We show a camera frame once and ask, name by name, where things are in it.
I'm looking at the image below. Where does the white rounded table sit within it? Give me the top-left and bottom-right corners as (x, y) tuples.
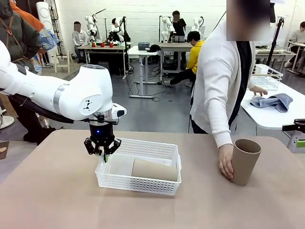
(240, 64), (305, 153)

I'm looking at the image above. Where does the black baseball cap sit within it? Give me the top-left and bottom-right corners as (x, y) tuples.
(146, 44), (162, 53)

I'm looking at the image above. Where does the person in white cardigan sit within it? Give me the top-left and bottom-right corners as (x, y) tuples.
(189, 0), (277, 135)

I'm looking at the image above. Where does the mannequin in green puffer jacket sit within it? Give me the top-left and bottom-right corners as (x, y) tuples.
(0, 0), (57, 146)

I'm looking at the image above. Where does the black arm cable sleeve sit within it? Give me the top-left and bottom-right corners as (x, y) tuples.
(0, 88), (74, 124)

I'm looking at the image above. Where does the man in white shirt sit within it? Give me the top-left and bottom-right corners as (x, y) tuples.
(72, 21), (89, 64)

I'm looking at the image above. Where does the small white side table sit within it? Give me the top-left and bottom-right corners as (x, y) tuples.
(287, 42), (305, 72)

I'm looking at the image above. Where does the white rectangular container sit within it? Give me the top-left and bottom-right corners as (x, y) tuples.
(256, 64), (270, 74)

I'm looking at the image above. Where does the person in yellow hoodie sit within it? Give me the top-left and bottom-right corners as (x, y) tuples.
(164, 31), (205, 88)

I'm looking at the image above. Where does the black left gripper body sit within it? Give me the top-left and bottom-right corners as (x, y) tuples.
(88, 123), (115, 146)

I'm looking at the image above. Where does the white wooden stool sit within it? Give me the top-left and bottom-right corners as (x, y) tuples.
(52, 49), (71, 73)

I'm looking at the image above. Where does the white wire dish rack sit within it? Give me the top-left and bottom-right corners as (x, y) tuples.
(251, 63), (284, 91)

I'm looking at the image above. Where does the thin black hanging cable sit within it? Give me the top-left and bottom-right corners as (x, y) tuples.
(188, 10), (227, 134)

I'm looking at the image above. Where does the person in black t-shirt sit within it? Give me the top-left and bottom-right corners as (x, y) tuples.
(172, 10), (187, 42)

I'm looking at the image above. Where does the person's right hand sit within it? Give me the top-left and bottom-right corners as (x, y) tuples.
(218, 144), (235, 180)

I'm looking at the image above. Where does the blue-gray towel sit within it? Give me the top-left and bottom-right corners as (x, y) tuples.
(249, 93), (294, 113)

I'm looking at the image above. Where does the white perforated plastic basket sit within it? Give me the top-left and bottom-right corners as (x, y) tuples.
(94, 137), (182, 196)

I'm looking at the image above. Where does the black camera tripod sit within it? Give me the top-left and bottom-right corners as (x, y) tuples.
(266, 18), (285, 69)

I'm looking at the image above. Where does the wood-top table with black frame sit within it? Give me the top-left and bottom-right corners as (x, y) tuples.
(77, 44), (128, 79)

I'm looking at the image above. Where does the black vertical stand pole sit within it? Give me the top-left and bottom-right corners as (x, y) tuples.
(121, 16), (128, 79)

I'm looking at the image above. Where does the white standing air conditioner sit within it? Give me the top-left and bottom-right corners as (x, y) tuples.
(35, 1), (60, 65)

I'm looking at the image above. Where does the round white fan base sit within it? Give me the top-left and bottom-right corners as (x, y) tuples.
(0, 114), (15, 130)

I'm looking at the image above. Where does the person's left hand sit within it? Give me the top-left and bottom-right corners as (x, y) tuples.
(249, 85), (269, 97)

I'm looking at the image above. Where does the white height-adjustable desk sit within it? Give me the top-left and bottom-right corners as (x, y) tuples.
(127, 45), (159, 99)

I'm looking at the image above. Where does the person's right forearm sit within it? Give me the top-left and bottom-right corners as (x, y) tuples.
(209, 95), (235, 150)

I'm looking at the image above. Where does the long beige work table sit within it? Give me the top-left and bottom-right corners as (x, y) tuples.
(254, 46), (297, 70)

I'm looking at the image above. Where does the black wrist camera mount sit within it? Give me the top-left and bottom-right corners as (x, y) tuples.
(85, 114), (120, 126)

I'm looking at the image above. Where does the seated person in gray top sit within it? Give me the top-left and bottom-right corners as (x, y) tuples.
(283, 21), (305, 72)

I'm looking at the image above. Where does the brown board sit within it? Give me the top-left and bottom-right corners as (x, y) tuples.
(0, 140), (10, 160)

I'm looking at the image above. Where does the wood-top table with white legs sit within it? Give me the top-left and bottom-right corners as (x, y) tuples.
(157, 42), (193, 81)

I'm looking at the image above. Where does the mannequin in orange blue clothes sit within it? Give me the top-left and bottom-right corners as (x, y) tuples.
(9, 1), (60, 76)

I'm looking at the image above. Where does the brown paper cup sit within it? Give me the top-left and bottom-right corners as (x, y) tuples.
(131, 157), (179, 182)
(231, 138), (262, 186)

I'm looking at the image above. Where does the person's left forearm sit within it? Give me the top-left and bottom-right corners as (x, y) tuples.
(246, 71), (256, 91)

